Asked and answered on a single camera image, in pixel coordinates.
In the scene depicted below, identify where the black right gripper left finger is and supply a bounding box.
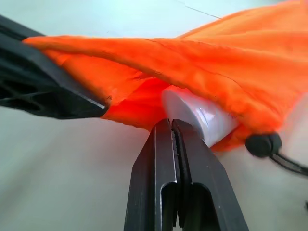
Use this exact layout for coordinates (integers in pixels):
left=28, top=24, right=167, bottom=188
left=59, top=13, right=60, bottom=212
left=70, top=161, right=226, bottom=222
left=123, top=118, right=179, bottom=231

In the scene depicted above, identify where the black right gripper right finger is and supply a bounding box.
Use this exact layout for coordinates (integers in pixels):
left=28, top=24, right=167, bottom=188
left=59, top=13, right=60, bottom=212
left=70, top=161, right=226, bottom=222
left=171, top=118, right=250, bottom=231

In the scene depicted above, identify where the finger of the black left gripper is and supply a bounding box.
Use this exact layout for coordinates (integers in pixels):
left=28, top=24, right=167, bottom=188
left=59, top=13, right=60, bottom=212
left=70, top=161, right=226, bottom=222
left=0, top=14, right=47, bottom=43
left=0, top=30, right=107, bottom=120

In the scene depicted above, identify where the white plastic tube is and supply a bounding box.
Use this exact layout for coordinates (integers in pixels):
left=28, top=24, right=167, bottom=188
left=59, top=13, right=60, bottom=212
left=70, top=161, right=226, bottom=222
left=160, top=89, right=240, bottom=149

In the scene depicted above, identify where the orange fabric drawstring pouch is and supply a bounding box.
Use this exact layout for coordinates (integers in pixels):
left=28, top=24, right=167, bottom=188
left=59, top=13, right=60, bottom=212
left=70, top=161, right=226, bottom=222
left=22, top=0, right=308, bottom=154

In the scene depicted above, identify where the black round cord lock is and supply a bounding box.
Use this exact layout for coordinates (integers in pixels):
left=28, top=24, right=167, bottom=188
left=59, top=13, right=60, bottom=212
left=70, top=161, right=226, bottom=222
left=244, top=133, right=282, bottom=159

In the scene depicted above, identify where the black drawstring cord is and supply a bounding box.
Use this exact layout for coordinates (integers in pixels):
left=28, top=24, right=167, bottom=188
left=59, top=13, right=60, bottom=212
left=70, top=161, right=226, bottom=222
left=271, top=152, right=308, bottom=174

